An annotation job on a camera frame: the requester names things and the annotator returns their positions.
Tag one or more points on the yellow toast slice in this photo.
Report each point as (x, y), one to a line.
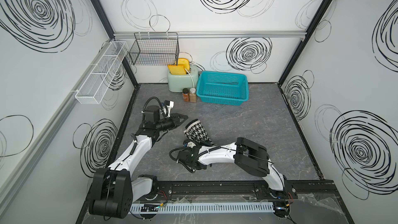
(177, 69)
(184, 62)

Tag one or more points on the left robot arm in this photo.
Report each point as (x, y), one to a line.
(113, 191)

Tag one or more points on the white wire wall shelf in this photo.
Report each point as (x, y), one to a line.
(107, 74)

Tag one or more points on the yellow toast slice front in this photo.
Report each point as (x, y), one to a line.
(177, 69)

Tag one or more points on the light brown spice jar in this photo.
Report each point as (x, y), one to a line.
(193, 95)

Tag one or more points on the teal plastic basket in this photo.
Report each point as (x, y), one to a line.
(223, 88)

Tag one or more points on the yellow toast slice back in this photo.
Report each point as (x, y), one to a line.
(184, 62)

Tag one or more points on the dark brown spice jar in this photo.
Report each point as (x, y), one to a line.
(185, 95)

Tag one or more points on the black white patterned knit scarf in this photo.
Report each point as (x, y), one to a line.
(196, 132)

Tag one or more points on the black wire wall basket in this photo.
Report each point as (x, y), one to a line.
(155, 49)

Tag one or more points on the white slotted cable duct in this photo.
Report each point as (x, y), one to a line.
(197, 208)

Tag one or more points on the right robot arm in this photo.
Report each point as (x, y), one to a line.
(251, 157)

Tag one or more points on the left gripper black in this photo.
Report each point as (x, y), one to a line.
(174, 116)

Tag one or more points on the mint green toaster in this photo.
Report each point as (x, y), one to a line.
(176, 83)

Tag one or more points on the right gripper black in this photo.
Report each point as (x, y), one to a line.
(199, 146)

